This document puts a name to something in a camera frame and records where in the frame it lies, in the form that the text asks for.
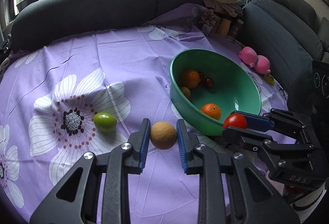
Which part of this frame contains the cherry tomato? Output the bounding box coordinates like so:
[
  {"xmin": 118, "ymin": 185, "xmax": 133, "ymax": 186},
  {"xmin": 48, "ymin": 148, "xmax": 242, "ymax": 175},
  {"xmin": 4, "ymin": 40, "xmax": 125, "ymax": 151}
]
[
  {"xmin": 204, "ymin": 77, "xmax": 214, "ymax": 89},
  {"xmin": 223, "ymin": 113, "xmax": 248, "ymax": 129}
]

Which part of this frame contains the orange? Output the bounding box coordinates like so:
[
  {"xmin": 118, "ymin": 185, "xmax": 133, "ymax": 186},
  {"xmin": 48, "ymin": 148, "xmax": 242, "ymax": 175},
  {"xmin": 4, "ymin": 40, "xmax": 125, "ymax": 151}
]
[
  {"xmin": 180, "ymin": 69, "xmax": 200, "ymax": 89},
  {"xmin": 200, "ymin": 103, "xmax": 221, "ymax": 120}
]

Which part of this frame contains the green fruit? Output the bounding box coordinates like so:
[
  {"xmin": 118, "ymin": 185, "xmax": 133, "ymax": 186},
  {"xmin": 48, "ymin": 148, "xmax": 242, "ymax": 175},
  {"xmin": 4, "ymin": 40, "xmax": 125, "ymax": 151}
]
[{"xmin": 94, "ymin": 112, "xmax": 117, "ymax": 133}]

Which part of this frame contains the brown longan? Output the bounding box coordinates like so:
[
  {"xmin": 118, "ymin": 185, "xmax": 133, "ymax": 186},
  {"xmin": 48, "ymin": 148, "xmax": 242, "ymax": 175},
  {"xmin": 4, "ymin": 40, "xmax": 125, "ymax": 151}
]
[
  {"xmin": 150, "ymin": 122, "xmax": 177, "ymax": 150},
  {"xmin": 180, "ymin": 86, "xmax": 191, "ymax": 100}
]

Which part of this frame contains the pink pig toy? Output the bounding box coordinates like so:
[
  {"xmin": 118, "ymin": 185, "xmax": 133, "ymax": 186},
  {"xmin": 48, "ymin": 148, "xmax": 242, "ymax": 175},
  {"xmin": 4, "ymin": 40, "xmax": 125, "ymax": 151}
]
[{"xmin": 239, "ymin": 47, "xmax": 271, "ymax": 75}]

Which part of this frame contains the green bowl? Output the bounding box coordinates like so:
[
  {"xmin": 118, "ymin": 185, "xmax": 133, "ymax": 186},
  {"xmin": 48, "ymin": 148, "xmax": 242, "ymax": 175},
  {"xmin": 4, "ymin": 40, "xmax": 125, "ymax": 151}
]
[{"xmin": 169, "ymin": 49, "xmax": 262, "ymax": 136}]

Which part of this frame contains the grey sofa right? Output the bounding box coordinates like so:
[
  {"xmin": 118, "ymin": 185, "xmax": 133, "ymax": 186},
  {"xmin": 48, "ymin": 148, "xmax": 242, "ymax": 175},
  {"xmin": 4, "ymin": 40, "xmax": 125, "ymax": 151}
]
[{"xmin": 240, "ymin": 0, "xmax": 328, "ymax": 113}]

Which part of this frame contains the purple floral tablecloth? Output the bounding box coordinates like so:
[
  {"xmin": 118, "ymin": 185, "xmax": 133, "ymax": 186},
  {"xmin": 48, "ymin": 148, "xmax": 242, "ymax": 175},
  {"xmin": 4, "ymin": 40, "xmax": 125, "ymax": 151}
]
[{"xmin": 0, "ymin": 2, "xmax": 296, "ymax": 224}]

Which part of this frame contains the yellow bottle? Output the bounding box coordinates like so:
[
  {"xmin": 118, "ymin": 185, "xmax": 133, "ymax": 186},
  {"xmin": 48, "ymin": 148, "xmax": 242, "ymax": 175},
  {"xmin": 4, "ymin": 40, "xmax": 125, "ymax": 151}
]
[{"xmin": 216, "ymin": 19, "xmax": 231, "ymax": 37}]

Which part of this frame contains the snack bag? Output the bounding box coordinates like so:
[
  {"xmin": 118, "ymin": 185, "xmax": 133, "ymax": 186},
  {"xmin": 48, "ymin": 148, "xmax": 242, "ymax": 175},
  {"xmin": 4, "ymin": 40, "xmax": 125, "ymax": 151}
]
[{"xmin": 198, "ymin": 10, "xmax": 221, "ymax": 36}]

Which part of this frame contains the dark sofa back cushion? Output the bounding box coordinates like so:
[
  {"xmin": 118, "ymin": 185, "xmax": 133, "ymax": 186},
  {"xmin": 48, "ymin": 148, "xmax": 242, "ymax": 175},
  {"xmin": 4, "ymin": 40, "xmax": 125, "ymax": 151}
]
[{"xmin": 11, "ymin": 0, "xmax": 204, "ymax": 52}]

